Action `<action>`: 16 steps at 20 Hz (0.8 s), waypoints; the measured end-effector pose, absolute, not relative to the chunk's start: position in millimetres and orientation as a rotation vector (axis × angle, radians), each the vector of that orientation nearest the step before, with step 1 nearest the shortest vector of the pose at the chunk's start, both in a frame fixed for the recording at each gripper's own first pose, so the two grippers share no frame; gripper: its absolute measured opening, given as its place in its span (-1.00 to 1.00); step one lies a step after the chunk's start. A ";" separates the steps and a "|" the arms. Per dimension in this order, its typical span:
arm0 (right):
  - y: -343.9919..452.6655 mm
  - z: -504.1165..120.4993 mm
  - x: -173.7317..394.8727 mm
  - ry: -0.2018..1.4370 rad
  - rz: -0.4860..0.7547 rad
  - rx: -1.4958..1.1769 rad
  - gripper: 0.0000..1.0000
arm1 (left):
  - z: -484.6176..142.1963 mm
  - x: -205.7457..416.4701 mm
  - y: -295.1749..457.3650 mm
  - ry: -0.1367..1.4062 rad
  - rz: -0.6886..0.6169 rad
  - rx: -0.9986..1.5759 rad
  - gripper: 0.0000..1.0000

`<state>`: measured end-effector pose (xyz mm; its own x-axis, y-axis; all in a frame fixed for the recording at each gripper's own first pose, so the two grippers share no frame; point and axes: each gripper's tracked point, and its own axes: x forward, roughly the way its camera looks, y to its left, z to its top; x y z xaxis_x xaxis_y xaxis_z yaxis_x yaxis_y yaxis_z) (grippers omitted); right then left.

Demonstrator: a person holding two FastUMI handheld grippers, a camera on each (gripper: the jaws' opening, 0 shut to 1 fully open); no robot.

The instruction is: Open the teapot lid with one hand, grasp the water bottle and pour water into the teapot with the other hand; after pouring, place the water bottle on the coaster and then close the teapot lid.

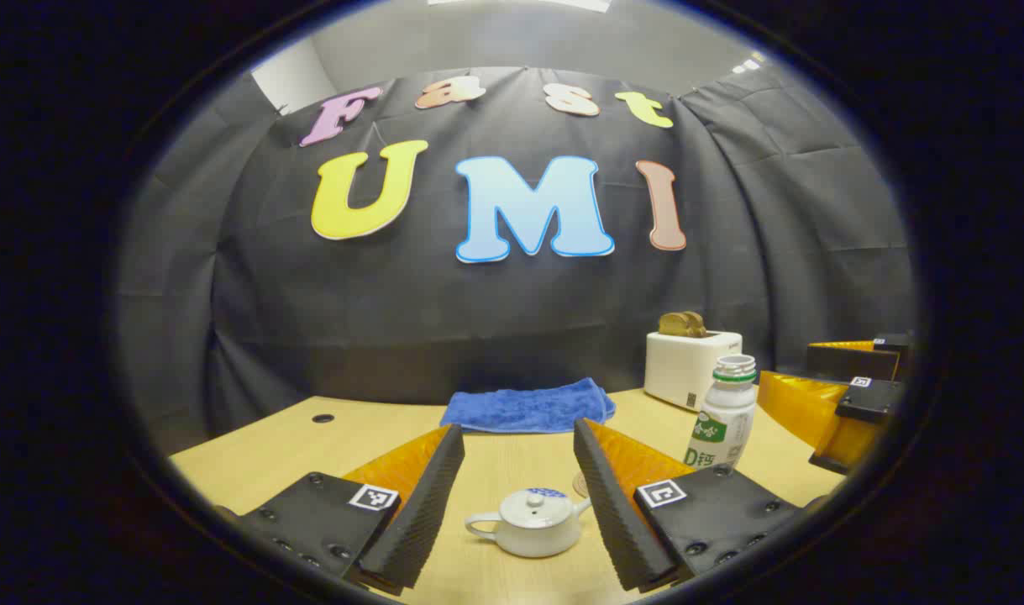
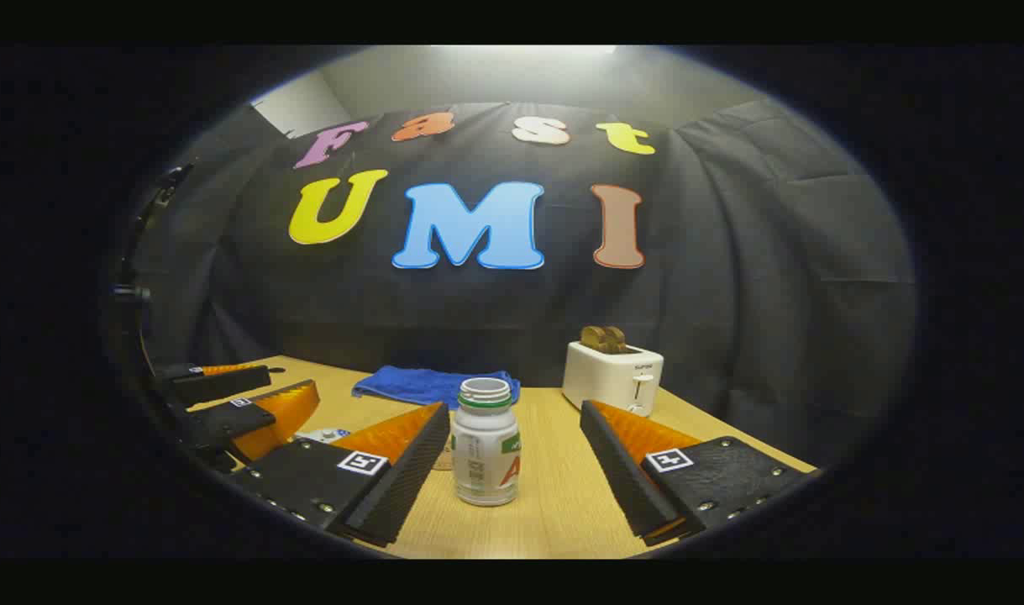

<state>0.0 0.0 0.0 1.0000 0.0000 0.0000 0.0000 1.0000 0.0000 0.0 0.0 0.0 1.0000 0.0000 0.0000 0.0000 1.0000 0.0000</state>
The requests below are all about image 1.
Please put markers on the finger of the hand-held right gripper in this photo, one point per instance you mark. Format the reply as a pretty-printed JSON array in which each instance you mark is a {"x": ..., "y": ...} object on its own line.
[
  {"x": 852, "y": 363},
  {"x": 801, "y": 412}
]

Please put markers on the white toaster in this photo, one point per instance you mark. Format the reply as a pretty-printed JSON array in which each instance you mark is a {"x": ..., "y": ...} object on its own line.
[{"x": 680, "y": 370}]

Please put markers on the white teacup lid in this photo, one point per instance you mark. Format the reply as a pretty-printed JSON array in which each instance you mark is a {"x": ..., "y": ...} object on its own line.
[{"x": 535, "y": 508}]

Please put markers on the blue towel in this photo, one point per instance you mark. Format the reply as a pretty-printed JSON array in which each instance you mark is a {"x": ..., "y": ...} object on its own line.
[{"x": 520, "y": 407}]

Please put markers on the brown toast slice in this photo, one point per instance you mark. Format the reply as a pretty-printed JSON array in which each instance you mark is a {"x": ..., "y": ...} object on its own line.
[
  {"x": 696, "y": 324},
  {"x": 671, "y": 324}
]

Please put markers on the white ceramic teacup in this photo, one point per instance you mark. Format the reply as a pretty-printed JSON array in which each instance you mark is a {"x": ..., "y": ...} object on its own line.
[{"x": 528, "y": 542}]

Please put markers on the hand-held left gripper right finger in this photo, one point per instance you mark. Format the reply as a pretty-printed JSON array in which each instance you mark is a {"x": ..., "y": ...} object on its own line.
[{"x": 617, "y": 521}]

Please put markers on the black backdrop cloth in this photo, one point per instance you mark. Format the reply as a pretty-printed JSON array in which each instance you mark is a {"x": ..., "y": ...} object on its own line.
[{"x": 394, "y": 319}]

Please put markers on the round wooden coaster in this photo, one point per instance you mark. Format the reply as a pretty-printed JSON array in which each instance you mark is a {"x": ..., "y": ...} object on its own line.
[{"x": 579, "y": 485}]

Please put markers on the white plastic water bottle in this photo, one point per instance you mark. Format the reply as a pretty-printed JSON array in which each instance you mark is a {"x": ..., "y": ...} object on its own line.
[{"x": 726, "y": 412}]

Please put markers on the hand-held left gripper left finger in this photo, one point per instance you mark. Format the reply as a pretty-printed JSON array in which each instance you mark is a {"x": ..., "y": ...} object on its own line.
[{"x": 419, "y": 521}]

